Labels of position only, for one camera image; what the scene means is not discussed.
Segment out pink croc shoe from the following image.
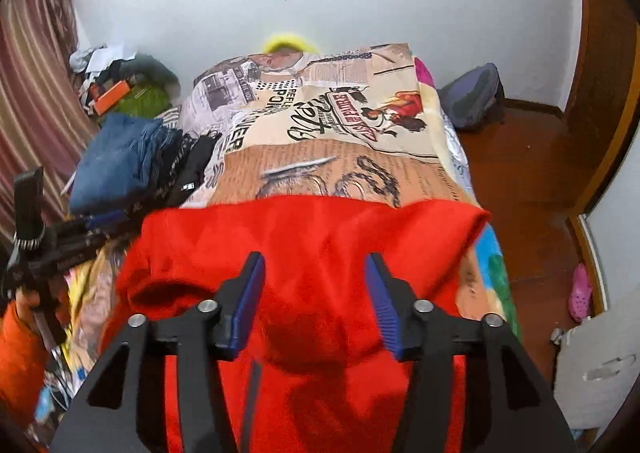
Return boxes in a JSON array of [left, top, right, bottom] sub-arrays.
[[567, 263, 592, 324]]

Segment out orange left sleeve forearm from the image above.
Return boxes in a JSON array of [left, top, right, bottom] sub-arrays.
[[0, 301, 48, 430]]

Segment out red jacket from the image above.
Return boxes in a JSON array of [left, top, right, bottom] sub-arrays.
[[102, 196, 488, 452]]

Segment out black patterned garment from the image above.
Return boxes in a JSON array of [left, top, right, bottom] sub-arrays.
[[128, 131, 221, 221]]

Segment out brown wooden door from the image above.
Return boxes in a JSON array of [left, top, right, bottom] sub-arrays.
[[564, 0, 639, 214]]

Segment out blue denim jeans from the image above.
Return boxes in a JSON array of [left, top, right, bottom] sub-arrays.
[[70, 113, 183, 216]]

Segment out printed newspaper-pattern bedspread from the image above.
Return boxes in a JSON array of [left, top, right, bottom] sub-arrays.
[[60, 42, 524, 384]]

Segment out green patterned cloth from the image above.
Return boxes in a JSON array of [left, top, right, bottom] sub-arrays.
[[96, 84, 171, 126]]

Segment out orange box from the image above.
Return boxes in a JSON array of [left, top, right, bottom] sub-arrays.
[[93, 80, 130, 116]]

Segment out left hand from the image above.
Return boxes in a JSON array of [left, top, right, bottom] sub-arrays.
[[15, 277, 70, 333]]

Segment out striped curtain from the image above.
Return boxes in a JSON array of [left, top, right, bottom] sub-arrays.
[[1, 0, 96, 244]]

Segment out blue grey backpack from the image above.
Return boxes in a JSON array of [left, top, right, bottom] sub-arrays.
[[437, 63, 506, 131]]

